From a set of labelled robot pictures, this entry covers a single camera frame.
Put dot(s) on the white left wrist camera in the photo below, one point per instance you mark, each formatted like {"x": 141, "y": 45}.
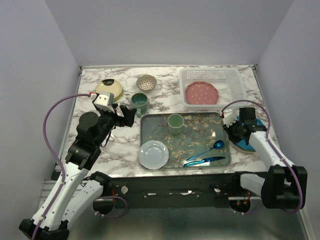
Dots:
{"x": 103, "y": 101}

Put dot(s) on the patterned small ceramic bowl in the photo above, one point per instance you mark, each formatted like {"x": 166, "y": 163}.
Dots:
{"x": 146, "y": 82}

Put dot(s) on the light green ceramic cup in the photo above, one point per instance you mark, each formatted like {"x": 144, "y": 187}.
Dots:
{"x": 175, "y": 123}

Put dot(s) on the cream plate with black mark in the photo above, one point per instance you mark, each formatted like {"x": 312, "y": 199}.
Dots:
{"x": 107, "y": 85}

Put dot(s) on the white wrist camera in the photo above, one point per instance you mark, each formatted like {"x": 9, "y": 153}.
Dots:
{"x": 103, "y": 101}
{"x": 228, "y": 117}

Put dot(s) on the blue metallic spoon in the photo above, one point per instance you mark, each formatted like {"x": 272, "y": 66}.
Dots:
{"x": 219, "y": 144}

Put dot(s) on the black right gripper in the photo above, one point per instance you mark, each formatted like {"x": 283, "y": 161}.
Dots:
{"x": 228, "y": 130}

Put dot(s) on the pale aqua brown-rimmed plate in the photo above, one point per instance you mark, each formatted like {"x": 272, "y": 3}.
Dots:
{"x": 243, "y": 146}

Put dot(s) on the white perforated plastic bin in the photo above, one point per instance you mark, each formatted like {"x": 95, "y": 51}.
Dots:
{"x": 228, "y": 82}

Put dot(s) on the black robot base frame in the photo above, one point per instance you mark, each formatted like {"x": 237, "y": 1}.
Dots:
{"x": 176, "y": 191}

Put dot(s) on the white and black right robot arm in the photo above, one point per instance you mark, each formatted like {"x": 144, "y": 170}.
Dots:
{"x": 285, "y": 184}

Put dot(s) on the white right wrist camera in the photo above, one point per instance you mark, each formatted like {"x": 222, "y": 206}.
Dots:
{"x": 228, "y": 117}

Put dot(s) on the blue polka dot plate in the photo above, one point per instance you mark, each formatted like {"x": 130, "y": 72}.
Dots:
{"x": 251, "y": 123}

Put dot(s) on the blue metallic knife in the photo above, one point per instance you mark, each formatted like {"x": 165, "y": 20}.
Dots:
{"x": 204, "y": 160}

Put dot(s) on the teal glazed ceramic mug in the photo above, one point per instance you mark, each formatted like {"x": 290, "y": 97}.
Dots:
{"x": 141, "y": 102}

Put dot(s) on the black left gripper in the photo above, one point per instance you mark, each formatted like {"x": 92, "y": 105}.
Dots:
{"x": 128, "y": 115}

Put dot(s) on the light blue scalloped plate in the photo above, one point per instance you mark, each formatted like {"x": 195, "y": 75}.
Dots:
{"x": 153, "y": 155}

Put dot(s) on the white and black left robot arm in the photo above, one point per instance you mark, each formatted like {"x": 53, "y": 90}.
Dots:
{"x": 61, "y": 208}

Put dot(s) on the pink polka dot plate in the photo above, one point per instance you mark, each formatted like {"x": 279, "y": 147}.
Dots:
{"x": 201, "y": 93}

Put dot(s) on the teal floral serving tray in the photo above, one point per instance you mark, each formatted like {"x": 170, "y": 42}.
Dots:
{"x": 199, "y": 132}

